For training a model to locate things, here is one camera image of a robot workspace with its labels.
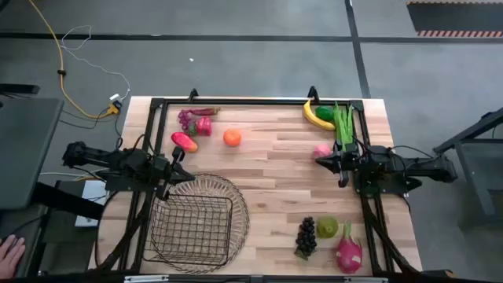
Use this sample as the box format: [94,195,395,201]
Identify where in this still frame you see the black grape bunch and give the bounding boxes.
[294,216,318,261]

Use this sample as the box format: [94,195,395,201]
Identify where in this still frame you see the purple grape bunch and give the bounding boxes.
[177,109,198,138]

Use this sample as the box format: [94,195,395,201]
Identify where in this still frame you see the green bean bunch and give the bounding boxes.
[332,101,354,153]

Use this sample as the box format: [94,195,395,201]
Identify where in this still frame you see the hazard striped floor mat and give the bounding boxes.
[406,1,503,39]

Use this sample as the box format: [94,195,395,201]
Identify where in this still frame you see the grey desk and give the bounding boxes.
[0,97,64,211]

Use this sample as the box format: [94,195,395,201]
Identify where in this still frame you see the red bell pepper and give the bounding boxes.
[195,116,213,137]

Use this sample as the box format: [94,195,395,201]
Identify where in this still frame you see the black wire basket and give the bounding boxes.
[142,193,234,266]

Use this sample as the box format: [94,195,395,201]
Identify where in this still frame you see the orange fruit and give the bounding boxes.
[222,128,242,148]

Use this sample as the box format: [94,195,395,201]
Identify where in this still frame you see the black desk frame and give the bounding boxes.
[432,106,503,229]

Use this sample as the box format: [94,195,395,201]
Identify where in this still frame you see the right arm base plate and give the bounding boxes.
[353,175,424,197]

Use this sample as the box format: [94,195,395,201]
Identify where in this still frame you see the person's hand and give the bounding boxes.
[0,234,27,279]

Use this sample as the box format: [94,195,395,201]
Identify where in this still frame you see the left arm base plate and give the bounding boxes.
[104,168,160,193]

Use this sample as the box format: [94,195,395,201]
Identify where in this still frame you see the black metal table frame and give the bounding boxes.
[88,85,424,276]

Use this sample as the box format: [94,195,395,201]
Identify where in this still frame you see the red orange mango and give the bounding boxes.
[171,131,199,153]

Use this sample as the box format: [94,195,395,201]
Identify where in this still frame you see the pink dragon fruit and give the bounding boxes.
[336,222,363,275]

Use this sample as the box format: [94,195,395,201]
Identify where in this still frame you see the black flat bar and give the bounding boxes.
[0,83,40,95]

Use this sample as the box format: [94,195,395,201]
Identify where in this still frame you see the yellow banana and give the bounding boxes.
[303,99,336,131]

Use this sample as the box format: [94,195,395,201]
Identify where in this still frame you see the red chili pepper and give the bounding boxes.
[189,106,222,117]

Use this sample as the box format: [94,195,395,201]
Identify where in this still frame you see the round woven placemat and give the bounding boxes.
[151,173,251,274]

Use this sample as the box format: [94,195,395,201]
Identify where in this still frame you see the pink peach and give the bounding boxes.
[312,143,333,160]

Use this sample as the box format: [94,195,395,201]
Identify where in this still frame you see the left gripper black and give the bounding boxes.
[151,146,196,200]

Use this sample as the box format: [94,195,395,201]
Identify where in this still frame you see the yellow cable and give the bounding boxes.
[27,0,119,119]

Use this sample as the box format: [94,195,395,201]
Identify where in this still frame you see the black slanted bar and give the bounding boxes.
[31,182,105,221]

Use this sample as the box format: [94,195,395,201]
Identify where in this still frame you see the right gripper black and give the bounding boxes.
[315,140,358,189]

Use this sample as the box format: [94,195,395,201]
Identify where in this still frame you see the white box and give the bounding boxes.
[74,179,109,228]

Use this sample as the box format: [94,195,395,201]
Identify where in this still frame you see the thin white cable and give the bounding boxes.
[61,24,131,101]

